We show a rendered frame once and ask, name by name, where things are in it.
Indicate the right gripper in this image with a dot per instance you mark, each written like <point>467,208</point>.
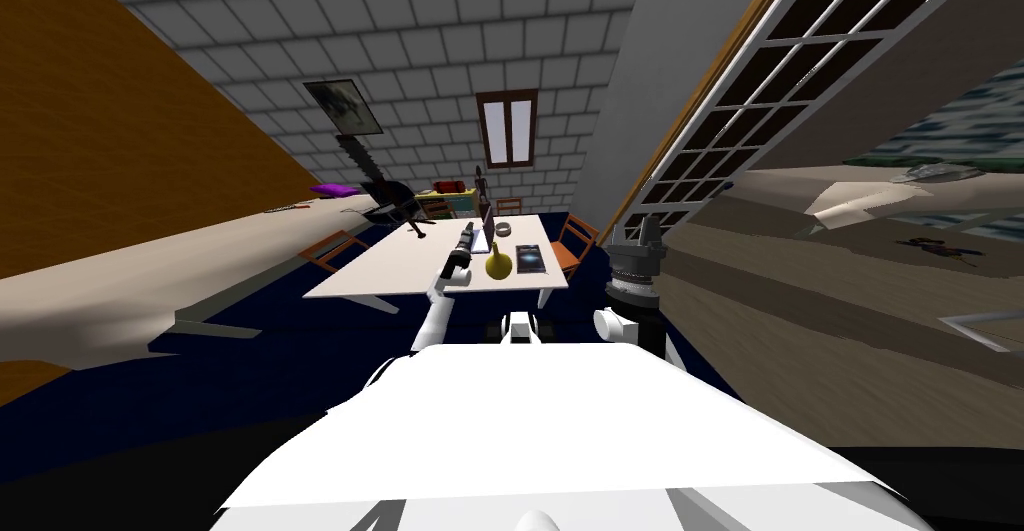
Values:
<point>634,259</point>

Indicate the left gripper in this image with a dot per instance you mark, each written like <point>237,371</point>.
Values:
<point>467,238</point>

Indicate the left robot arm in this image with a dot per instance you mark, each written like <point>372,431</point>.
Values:
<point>433,319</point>

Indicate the grey laptop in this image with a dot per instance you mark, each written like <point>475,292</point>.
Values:
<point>483,235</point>

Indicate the white bowl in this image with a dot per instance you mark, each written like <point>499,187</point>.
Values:
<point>503,229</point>

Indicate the yellow vase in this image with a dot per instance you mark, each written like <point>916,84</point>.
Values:
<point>498,265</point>

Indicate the colourful low shelf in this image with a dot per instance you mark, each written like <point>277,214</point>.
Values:
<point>448,199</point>

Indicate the orange wooden chair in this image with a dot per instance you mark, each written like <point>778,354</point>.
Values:
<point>330,248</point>
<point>572,247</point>
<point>509,205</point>

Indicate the dark tablet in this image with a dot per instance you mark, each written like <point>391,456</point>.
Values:
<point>530,259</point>

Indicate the white table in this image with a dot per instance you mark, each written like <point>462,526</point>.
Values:
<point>400,263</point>

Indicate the black office chair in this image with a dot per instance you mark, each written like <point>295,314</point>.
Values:
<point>394,199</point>

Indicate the brown framed window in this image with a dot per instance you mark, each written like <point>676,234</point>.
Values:
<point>507,128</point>

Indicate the purple cushion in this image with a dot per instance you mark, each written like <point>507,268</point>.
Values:
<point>336,190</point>

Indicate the dark framed picture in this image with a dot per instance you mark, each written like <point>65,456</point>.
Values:
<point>344,107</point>

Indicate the white glazed door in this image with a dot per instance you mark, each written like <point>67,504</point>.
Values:
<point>768,75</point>

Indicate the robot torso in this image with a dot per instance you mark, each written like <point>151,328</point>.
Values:
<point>552,427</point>

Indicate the long beige counter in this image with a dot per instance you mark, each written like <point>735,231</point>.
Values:
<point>120,283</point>

